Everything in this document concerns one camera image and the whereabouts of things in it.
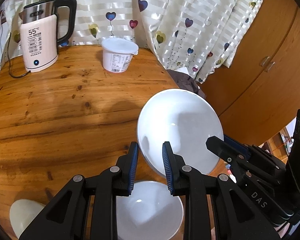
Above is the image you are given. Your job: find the dark cloth on chair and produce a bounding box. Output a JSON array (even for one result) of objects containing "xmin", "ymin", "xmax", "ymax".
[{"xmin": 167, "ymin": 70, "xmax": 206, "ymax": 99}]

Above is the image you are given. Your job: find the small white blue-striped bowl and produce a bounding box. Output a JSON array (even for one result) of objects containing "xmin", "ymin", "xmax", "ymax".
[{"xmin": 116, "ymin": 181, "xmax": 184, "ymax": 239}]

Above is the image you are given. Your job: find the black kettle power cord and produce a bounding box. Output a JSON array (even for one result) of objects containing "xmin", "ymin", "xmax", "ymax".
[{"xmin": 6, "ymin": 31, "xmax": 32, "ymax": 79}]

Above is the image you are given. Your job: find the heart pattern curtain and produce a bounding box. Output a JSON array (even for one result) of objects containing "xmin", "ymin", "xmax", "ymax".
[{"xmin": 4, "ymin": 0, "xmax": 263, "ymax": 83}]

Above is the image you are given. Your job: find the large white blue-striped bowl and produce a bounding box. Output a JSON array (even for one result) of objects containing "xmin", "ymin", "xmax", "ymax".
[{"xmin": 136, "ymin": 89, "xmax": 224, "ymax": 177}]

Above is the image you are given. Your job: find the white plastic tub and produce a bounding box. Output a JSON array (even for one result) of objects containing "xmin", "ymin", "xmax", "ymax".
[{"xmin": 101, "ymin": 37, "xmax": 139, "ymax": 73}]

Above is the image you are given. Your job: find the white electric kettle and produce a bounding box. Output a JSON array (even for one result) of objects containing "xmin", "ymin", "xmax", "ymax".
[{"xmin": 20, "ymin": 0, "xmax": 77, "ymax": 73}]

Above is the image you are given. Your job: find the wooden cabinet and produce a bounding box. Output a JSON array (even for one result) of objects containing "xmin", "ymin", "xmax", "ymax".
[{"xmin": 201, "ymin": 0, "xmax": 300, "ymax": 145}]

